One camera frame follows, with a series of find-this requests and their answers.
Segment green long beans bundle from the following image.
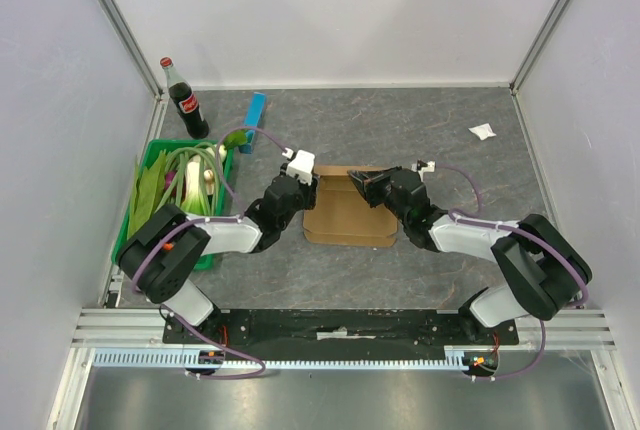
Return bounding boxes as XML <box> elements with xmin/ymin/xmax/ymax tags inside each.
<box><xmin>144</xmin><ymin>142</ymin><xmax>226</xmax><ymax>216</ymax></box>

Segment cola glass bottle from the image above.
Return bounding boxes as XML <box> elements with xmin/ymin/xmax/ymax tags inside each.
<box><xmin>160</xmin><ymin>57</ymin><xmax>210</xmax><ymax>140</ymax></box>

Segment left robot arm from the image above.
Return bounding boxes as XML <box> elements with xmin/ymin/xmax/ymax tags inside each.
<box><xmin>115</xmin><ymin>173</ymin><xmax>319</xmax><ymax>343</ymax></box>

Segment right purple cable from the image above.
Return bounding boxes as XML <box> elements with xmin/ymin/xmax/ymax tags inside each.
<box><xmin>432</xmin><ymin>163</ymin><xmax>591</xmax><ymax>381</ymax></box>

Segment white green bok choy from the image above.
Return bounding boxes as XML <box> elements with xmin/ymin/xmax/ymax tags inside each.
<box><xmin>178</xmin><ymin>156</ymin><xmax>211</xmax><ymax>216</ymax></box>

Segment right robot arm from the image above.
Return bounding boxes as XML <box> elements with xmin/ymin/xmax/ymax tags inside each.
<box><xmin>348</xmin><ymin>161</ymin><xmax>592</xmax><ymax>344</ymax></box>

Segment green leafy vegetable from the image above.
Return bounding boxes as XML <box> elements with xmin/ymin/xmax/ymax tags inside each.
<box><xmin>127</xmin><ymin>150</ymin><xmax>167</xmax><ymax>238</ymax></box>

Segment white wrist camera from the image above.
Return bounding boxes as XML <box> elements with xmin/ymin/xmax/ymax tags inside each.
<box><xmin>282</xmin><ymin>148</ymin><xmax>315</xmax><ymax>186</ymax></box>
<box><xmin>411</xmin><ymin>160</ymin><xmax>436</xmax><ymax>183</ymax></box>

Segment white paper scrap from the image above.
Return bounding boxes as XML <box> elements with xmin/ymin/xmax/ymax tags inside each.
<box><xmin>469</xmin><ymin>123</ymin><xmax>497</xmax><ymax>141</ymax></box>

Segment green plastic tray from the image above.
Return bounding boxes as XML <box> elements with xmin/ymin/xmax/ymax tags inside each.
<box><xmin>110</xmin><ymin>138</ymin><xmax>236</xmax><ymax>271</ymax></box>

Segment purple eggplant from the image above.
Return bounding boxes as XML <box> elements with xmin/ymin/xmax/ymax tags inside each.
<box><xmin>165</xmin><ymin>171</ymin><xmax>176</xmax><ymax>187</ymax></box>

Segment brown cardboard box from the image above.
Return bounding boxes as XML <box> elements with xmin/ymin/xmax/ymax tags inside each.
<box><xmin>302</xmin><ymin>165</ymin><xmax>398</xmax><ymax>248</ymax></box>

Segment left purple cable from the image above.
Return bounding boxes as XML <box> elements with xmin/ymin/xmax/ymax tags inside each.
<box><xmin>130</xmin><ymin>125</ymin><xmax>296</xmax><ymax>381</ymax></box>

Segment white radish with leaves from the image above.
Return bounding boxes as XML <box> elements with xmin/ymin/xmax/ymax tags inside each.
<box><xmin>205</xmin><ymin>130</ymin><xmax>248</xmax><ymax>161</ymax></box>

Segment purple cable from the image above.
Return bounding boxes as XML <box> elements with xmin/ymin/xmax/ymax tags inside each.
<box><xmin>130</xmin><ymin>125</ymin><xmax>296</xmax><ymax>381</ymax></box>
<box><xmin>432</xmin><ymin>163</ymin><xmax>591</xmax><ymax>381</ymax></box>

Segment blue slotted cable duct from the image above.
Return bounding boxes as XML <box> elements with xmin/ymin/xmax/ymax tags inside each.
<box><xmin>93</xmin><ymin>348</ymin><xmax>468</xmax><ymax>371</ymax></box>

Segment blue rectangular block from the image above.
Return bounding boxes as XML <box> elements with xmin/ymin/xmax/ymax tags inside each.
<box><xmin>239</xmin><ymin>92</ymin><xmax>267</xmax><ymax>154</ymax></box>

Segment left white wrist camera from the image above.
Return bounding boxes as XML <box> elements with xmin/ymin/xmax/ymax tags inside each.
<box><xmin>282</xmin><ymin>148</ymin><xmax>315</xmax><ymax>186</ymax></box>

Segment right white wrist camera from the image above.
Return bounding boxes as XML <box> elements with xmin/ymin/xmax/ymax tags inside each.
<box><xmin>411</xmin><ymin>160</ymin><xmax>436</xmax><ymax>183</ymax></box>

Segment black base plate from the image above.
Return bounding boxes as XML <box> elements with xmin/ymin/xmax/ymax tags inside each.
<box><xmin>162</xmin><ymin>307</ymin><xmax>521</xmax><ymax>359</ymax></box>

